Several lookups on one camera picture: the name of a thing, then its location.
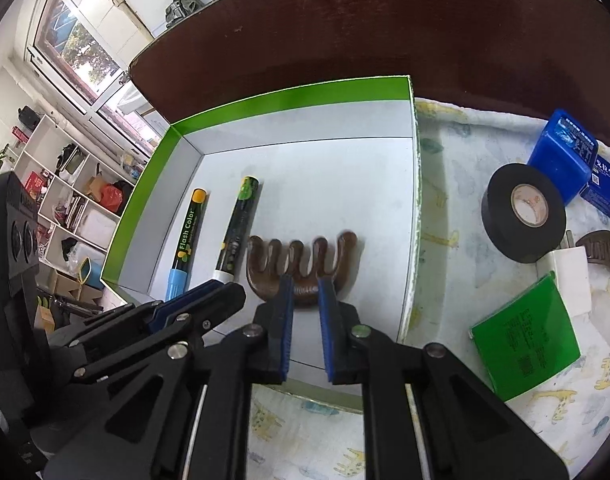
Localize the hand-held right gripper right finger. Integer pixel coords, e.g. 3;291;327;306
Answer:
318;276;570;480

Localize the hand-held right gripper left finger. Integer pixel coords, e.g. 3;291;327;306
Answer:
42;275;296;480

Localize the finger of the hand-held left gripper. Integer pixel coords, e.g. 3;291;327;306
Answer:
82;279;227;334
49;281;248;387

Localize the brown wooden comb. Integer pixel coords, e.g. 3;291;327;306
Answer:
246;230;358;311

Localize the green and white cardboard box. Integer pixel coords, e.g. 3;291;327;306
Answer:
101;75;426;413

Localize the black tape roll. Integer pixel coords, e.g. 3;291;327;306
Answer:
481;163;566;264

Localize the white charger plug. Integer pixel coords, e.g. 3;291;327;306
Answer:
537;230;592;318

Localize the dark hair claw clip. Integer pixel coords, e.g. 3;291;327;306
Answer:
576;224;610;277

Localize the white shelf unit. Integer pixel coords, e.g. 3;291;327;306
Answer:
10;112;141;311

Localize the black marker blue cap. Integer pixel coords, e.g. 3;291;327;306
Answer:
165;188;209;302

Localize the teal bin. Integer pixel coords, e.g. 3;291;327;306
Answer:
78;257;106;289

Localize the white storage box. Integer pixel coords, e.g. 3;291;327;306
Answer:
82;210;117;249

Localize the black marker with green cap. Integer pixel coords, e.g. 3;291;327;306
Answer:
215;176;260;283

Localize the red bag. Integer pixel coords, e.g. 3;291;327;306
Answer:
101;183;124;214

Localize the printed white blanket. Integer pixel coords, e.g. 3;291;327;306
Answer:
245;97;610;480

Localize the green flat packet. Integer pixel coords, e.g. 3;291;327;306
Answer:
469;271;582;403

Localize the window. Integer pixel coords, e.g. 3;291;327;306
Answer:
28;0;158;161

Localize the green bag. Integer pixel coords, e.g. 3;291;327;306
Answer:
164;0;202;31

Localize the blue plastic cube box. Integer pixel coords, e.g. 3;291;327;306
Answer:
527;108;600;206

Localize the dark wooden headboard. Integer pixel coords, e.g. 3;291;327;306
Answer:
128;0;610;161

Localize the blue medicine carton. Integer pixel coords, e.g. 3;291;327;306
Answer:
580;152;610;225

